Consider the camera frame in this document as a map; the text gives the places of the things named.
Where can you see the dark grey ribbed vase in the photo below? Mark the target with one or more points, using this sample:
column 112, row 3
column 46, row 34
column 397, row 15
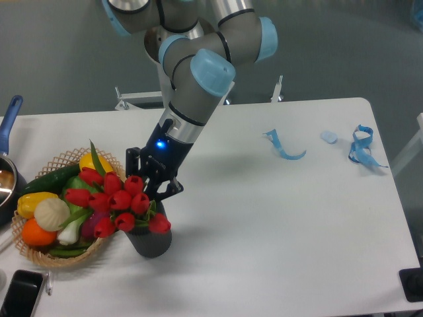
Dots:
column 151, row 237

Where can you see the white steamed bun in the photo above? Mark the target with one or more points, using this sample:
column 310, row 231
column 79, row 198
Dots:
column 50, row 213

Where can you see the purple sweet potato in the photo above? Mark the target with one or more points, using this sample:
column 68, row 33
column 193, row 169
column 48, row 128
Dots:
column 88, row 227

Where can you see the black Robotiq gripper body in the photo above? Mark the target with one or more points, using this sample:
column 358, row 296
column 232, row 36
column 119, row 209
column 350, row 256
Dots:
column 162, row 155

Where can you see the black device at table corner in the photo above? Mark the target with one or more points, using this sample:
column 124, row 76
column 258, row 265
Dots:
column 411, row 280

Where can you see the green cucumber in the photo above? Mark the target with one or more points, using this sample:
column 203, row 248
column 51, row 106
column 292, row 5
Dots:
column 51, row 182

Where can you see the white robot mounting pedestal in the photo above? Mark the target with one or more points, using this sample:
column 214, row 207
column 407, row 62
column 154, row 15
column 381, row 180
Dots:
column 152, row 41

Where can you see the yellow lemon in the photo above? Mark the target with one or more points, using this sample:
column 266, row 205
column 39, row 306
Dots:
column 87, row 161

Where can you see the curved blue tape strip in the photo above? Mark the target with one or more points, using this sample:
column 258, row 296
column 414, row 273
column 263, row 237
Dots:
column 275, row 140

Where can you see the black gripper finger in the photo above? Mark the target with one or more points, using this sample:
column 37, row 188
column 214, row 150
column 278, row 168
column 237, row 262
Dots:
column 173, row 187
column 133, row 161

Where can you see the red tulip bouquet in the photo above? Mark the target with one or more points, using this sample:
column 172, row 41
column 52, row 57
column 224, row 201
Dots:
column 124, row 201

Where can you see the clear pen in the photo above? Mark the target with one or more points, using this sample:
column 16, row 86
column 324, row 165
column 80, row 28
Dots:
column 49, row 283

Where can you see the blue handled saucepan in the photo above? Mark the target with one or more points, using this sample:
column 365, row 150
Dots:
column 12, row 182

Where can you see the black smartphone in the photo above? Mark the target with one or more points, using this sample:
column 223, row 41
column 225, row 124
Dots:
column 23, row 293

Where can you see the small pale blue cap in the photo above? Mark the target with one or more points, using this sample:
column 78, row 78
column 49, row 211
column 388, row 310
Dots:
column 329, row 137

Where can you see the orange fruit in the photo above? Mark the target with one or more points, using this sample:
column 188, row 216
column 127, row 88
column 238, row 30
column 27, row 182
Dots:
column 34, row 235

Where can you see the green bok choy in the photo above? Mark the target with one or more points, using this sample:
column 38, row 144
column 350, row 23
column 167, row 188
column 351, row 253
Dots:
column 70, row 234

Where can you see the yellow bell pepper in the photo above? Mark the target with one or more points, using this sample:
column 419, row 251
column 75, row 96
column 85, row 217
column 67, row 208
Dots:
column 28, row 202

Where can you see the white chair frame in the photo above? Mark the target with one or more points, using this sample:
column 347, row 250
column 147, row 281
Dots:
column 409, row 151

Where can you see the tangled blue tape strip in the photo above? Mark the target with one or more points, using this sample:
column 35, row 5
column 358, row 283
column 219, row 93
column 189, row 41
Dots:
column 360, row 148

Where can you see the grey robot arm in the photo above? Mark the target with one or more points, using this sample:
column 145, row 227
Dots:
column 200, row 70

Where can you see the green pea pods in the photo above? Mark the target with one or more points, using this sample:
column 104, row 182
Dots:
column 67, row 252

